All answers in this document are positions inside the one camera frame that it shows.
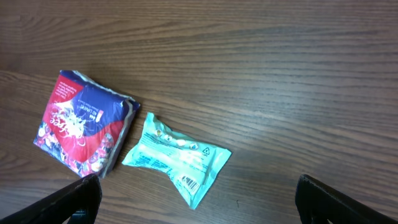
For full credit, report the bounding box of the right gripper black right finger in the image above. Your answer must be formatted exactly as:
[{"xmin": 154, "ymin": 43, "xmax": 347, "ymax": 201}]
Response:
[{"xmin": 295, "ymin": 174, "xmax": 397, "ymax": 224}]

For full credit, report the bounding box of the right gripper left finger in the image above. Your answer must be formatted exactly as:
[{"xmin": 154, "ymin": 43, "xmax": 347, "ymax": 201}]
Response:
[{"xmin": 1, "ymin": 174, "xmax": 102, "ymax": 224}]

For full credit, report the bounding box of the red purple pad package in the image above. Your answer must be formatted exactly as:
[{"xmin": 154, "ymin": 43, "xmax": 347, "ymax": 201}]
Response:
[{"xmin": 34, "ymin": 70, "xmax": 141, "ymax": 177}]

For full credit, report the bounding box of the teal wipes packet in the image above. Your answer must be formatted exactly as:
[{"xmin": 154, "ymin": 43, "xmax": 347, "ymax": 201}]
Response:
[{"xmin": 122, "ymin": 112, "xmax": 231, "ymax": 210}]

